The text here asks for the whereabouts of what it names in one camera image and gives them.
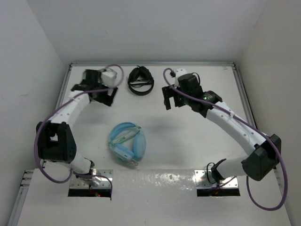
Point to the metal base plate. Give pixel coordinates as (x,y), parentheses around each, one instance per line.
(200,176)
(95,179)

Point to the black headphones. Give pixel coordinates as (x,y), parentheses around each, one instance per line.
(139,77)

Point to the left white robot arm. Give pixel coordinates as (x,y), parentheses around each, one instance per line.
(54,139)

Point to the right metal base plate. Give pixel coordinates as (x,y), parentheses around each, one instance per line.
(200,176)

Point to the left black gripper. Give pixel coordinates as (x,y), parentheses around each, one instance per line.
(105,99)

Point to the light blue headphones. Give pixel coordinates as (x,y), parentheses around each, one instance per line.
(127,143)

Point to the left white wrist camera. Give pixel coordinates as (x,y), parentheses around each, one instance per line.
(109,77)

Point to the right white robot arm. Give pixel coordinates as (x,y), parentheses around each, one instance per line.
(260,156)

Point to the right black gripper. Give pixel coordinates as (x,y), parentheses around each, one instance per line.
(169,92)

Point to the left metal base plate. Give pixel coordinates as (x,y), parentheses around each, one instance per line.
(95,179)

